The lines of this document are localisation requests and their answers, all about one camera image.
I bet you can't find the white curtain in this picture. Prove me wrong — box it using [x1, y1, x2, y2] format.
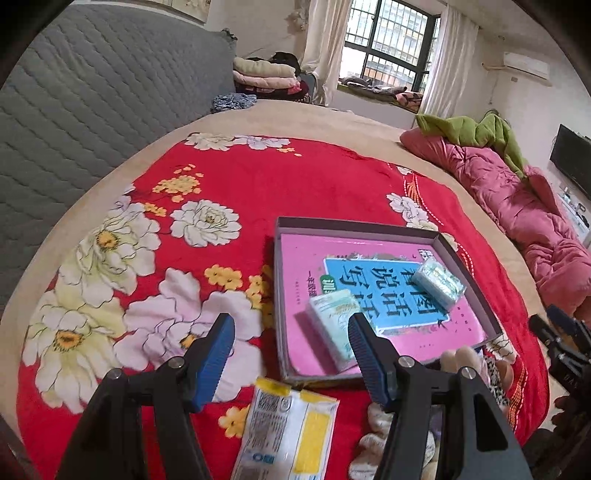
[418, 7, 478, 121]
[300, 0, 354, 107]

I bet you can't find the blue tissue pack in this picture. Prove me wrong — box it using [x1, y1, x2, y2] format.
[411, 259, 467, 309]

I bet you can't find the beige bed sheet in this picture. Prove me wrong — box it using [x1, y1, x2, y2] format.
[0, 99, 591, 480]

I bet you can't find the yellow sponge packet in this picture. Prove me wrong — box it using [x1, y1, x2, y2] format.
[230, 376, 340, 480]

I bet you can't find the white air conditioner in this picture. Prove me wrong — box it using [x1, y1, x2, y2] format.
[502, 52, 551, 79]

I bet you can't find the leopard print cloth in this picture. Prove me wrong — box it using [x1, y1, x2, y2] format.
[482, 357, 511, 409]

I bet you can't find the grey cardboard box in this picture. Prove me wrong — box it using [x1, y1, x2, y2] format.
[273, 217, 503, 386]

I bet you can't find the black television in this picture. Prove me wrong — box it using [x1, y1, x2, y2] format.
[549, 124, 591, 201]

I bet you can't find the pile of folded clothes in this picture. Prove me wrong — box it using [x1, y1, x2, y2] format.
[232, 53, 315, 104]

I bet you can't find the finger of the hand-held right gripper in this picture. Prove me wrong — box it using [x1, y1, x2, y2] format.
[546, 305, 591, 343]
[529, 315, 578, 365]

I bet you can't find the barred window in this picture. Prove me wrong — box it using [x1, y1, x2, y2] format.
[339, 0, 441, 95]

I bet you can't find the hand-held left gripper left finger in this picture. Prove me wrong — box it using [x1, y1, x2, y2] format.
[55, 313, 236, 480]

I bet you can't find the green blanket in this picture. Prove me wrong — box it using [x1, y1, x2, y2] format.
[416, 111, 529, 181]

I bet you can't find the cream floral scrunchie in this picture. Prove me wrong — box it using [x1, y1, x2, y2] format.
[348, 401, 437, 480]

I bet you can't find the green tissue pack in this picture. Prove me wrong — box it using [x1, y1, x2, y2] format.
[307, 291, 365, 372]

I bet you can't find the grey quilted headboard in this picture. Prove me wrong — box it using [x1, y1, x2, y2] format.
[0, 4, 238, 315]

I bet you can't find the pink book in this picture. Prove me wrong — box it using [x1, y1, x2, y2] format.
[279, 233, 492, 374]

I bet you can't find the red floral blanket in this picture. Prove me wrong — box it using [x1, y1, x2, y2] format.
[16, 134, 550, 480]

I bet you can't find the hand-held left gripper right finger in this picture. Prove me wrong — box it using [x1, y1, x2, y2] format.
[347, 313, 532, 480]

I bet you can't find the beige plush toy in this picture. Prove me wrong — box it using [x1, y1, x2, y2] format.
[438, 346, 513, 411]

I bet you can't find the pink quilt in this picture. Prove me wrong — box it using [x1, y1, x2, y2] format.
[399, 127, 591, 319]

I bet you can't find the white television cabinet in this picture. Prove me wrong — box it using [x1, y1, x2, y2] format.
[556, 185, 591, 250]

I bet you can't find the blue patterned cloth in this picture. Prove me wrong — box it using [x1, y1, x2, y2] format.
[211, 92, 258, 114]

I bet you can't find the window seat bedding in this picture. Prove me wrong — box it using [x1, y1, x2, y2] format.
[339, 74, 424, 114]

